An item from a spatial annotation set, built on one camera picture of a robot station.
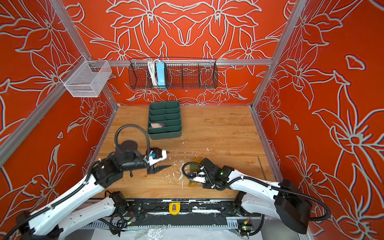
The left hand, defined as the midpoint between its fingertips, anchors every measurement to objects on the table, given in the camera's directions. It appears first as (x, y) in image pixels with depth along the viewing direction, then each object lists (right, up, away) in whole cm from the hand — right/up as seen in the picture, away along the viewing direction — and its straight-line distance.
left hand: (169, 155), depth 65 cm
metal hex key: (+52, -13, +22) cm, 58 cm away
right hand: (+15, -16, +17) cm, 28 cm away
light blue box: (-9, +44, +25) cm, 52 cm away
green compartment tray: (-9, +15, +37) cm, 40 cm away
